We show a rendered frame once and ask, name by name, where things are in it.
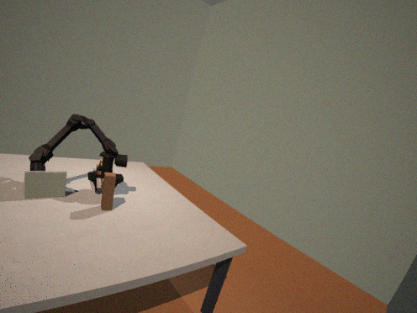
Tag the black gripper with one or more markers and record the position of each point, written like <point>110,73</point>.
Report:
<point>92,176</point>

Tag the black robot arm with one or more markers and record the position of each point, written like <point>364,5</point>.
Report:
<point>44,153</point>

